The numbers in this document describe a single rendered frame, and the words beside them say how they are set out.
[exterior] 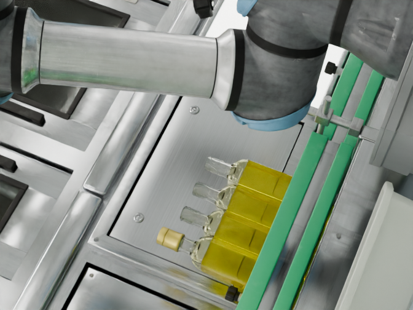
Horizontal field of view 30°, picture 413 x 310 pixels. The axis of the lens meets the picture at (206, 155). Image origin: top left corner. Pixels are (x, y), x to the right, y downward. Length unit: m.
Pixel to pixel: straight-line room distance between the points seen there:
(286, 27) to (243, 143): 0.70
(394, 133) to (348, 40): 0.15
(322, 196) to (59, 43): 0.55
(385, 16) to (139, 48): 0.32
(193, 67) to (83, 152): 0.71
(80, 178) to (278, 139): 0.44
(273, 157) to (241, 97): 0.62
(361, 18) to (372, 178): 0.44
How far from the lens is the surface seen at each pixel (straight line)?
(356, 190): 1.34
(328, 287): 1.27
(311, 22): 1.00
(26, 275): 1.63
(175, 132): 1.69
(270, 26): 1.02
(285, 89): 1.06
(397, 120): 0.91
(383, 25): 0.97
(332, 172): 1.36
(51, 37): 1.04
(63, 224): 1.63
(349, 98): 1.56
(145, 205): 1.62
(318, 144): 1.39
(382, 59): 0.98
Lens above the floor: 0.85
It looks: 11 degrees up
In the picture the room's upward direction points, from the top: 69 degrees counter-clockwise
